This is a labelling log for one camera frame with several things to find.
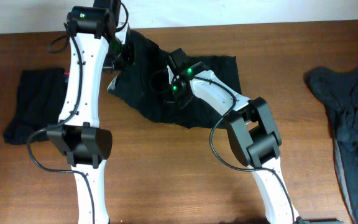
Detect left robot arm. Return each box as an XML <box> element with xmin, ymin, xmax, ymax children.
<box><xmin>47</xmin><ymin>1</ymin><xmax>134</xmax><ymax>223</ymax></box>

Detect dark grey clothes pile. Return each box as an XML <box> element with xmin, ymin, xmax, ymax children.
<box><xmin>305</xmin><ymin>67</ymin><xmax>358</xmax><ymax>223</ymax></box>

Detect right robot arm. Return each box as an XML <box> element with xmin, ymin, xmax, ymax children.
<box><xmin>167</xmin><ymin>62</ymin><xmax>308</xmax><ymax>223</ymax></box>

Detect dark green shorts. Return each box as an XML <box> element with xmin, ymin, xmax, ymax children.
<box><xmin>108</xmin><ymin>30</ymin><xmax>247</xmax><ymax>129</ymax></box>

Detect folded black shorts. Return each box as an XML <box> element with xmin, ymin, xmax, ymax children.
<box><xmin>3</xmin><ymin>68</ymin><xmax>67</xmax><ymax>145</ymax></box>

